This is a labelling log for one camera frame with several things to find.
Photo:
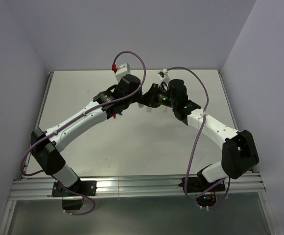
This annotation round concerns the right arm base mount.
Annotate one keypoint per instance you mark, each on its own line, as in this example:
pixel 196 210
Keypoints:
pixel 195 185

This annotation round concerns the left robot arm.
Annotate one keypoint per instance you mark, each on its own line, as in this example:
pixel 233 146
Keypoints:
pixel 50 143

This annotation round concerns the aluminium rail frame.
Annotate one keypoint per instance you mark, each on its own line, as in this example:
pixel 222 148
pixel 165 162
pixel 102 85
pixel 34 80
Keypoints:
pixel 140 194

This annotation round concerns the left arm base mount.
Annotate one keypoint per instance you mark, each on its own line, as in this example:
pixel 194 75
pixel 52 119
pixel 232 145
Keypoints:
pixel 74 197

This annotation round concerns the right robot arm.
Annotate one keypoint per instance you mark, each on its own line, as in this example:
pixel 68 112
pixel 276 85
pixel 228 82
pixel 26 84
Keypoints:
pixel 239 153

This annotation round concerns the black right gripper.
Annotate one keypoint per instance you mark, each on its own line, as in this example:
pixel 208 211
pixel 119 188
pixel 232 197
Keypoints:
pixel 150 98

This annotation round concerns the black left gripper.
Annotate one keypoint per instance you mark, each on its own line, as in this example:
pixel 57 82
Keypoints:
pixel 139 94

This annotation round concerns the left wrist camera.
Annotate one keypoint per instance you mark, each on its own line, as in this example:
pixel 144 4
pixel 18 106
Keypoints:
pixel 120 71

